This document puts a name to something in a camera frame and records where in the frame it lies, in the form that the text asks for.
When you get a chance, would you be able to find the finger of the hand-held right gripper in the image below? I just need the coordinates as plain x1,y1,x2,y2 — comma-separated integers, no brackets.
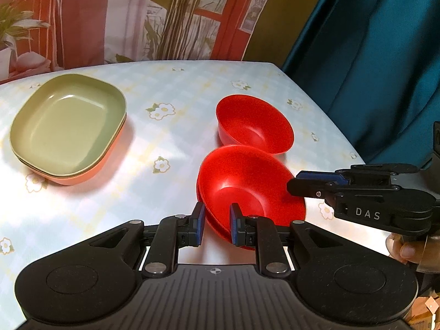
296,164,420,187
287,178,403,204

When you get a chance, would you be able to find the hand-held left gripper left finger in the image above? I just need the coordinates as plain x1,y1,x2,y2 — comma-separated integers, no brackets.
87,202,207,279

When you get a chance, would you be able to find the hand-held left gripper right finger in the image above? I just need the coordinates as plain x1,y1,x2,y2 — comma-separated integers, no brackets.
229,203,348,279

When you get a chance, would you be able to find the red plastic bowl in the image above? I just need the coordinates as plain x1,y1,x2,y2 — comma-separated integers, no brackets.
215,94,295,155
196,145,307,238
196,187,262,251

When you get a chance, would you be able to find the cream square plate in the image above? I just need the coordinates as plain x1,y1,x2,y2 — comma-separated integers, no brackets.
11,115,127,180

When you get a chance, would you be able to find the orange square plate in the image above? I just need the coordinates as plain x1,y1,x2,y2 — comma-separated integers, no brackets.
20,122,128,187

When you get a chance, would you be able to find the green square plate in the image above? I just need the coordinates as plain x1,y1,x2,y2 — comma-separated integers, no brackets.
9,74,127,177

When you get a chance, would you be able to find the person's right hand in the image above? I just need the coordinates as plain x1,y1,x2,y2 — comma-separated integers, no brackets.
386,232,429,266

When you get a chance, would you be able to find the cardboard box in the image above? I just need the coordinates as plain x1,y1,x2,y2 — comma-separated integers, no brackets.
408,291,440,330

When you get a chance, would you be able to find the teal curtain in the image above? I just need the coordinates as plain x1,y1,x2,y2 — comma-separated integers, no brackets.
281,0,440,170

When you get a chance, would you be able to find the floral checked tablecloth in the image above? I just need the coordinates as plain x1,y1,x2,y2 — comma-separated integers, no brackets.
0,60,440,330

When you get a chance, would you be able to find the printed room scene tapestry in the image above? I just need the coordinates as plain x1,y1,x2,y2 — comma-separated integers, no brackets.
0,0,280,84

